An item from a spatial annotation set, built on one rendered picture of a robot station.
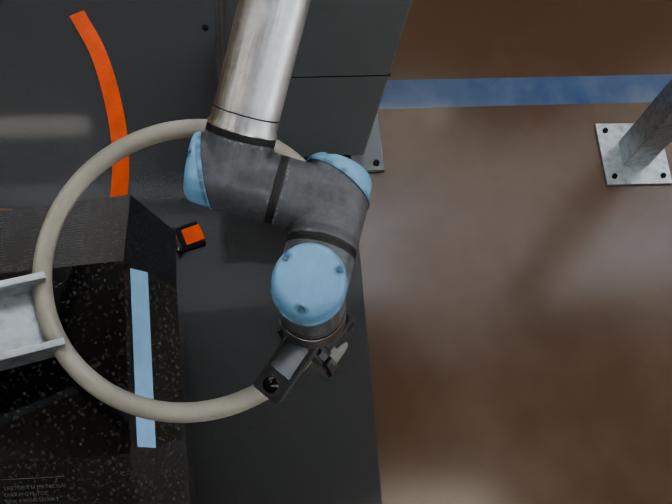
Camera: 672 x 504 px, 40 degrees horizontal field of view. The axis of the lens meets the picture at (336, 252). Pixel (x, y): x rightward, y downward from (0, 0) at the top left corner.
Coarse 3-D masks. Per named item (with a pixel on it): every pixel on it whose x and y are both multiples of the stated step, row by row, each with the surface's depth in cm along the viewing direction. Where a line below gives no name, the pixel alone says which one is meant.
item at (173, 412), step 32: (160, 128) 148; (192, 128) 148; (96, 160) 146; (64, 192) 145; (32, 288) 141; (64, 352) 137; (96, 384) 135; (160, 416) 134; (192, 416) 133; (224, 416) 134
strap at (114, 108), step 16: (80, 16) 264; (80, 32) 262; (96, 32) 263; (96, 48) 261; (96, 64) 259; (112, 80) 258; (112, 96) 256; (112, 112) 254; (112, 128) 252; (128, 160) 249; (112, 176) 247; (128, 176) 248; (112, 192) 245
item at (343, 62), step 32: (224, 0) 188; (320, 0) 191; (352, 0) 192; (384, 0) 193; (224, 32) 199; (320, 32) 202; (352, 32) 203; (384, 32) 204; (320, 64) 214; (352, 64) 215; (384, 64) 216; (288, 96) 226; (320, 96) 227; (352, 96) 229; (288, 128) 241; (320, 128) 242; (352, 128) 244
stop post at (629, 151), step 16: (656, 112) 247; (608, 128) 272; (624, 128) 273; (640, 128) 257; (656, 128) 248; (608, 144) 270; (624, 144) 267; (640, 144) 257; (656, 144) 257; (608, 160) 268; (624, 160) 267; (640, 160) 266; (656, 160) 270; (608, 176) 266; (624, 176) 267; (640, 176) 267; (656, 176) 268
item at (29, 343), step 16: (0, 288) 136; (16, 288) 139; (0, 304) 140; (16, 304) 140; (32, 304) 141; (0, 320) 139; (16, 320) 139; (32, 320) 140; (0, 336) 138; (16, 336) 138; (32, 336) 139; (0, 352) 137; (16, 352) 133; (32, 352) 134; (48, 352) 136; (0, 368) 135
